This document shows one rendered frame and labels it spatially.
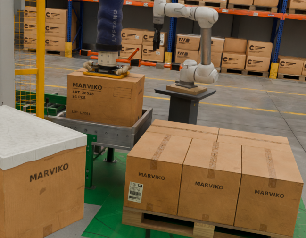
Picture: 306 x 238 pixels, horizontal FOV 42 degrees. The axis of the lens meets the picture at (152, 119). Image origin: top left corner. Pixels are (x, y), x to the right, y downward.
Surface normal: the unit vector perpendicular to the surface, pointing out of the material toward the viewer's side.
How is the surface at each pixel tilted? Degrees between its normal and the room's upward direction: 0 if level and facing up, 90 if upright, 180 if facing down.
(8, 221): 90
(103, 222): 0
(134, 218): 90
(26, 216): 90
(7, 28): 90
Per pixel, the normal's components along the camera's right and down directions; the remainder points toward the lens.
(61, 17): -0.10, 0.26
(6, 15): 0.97, 0.14
